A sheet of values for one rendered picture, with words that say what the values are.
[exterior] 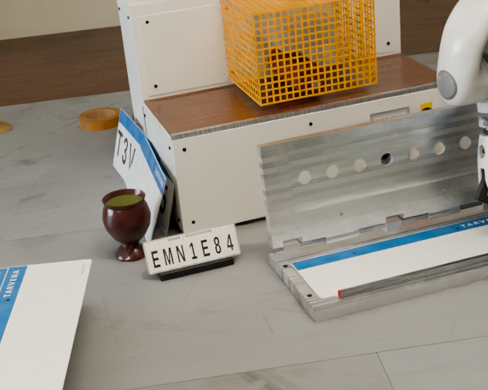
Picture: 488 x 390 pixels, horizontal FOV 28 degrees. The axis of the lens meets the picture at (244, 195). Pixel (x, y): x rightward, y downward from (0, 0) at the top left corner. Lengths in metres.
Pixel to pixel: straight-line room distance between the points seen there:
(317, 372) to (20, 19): 2.23
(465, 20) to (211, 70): 0.59
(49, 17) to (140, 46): 1.51
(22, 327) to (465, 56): 0.75
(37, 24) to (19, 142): 1.06
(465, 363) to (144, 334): 0.47
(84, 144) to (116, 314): 0.80
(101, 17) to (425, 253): 1.98
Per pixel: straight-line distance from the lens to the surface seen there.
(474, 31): 1.49
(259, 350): 1.41
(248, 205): 1.76
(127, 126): 2.03
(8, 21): 3.37
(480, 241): 1.64
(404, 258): 1.59
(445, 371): 1.35
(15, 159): 2.26
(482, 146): 1.61
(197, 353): 1.42
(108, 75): 2.79
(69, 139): 2.32
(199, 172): 1.71
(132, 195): 1.70
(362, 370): 1.36
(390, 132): 1.63
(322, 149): 1.59
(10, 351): 1.33
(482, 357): 1.39
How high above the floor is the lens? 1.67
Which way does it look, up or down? 24 degrees down
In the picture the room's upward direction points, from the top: 6 degrees counter-clockwise
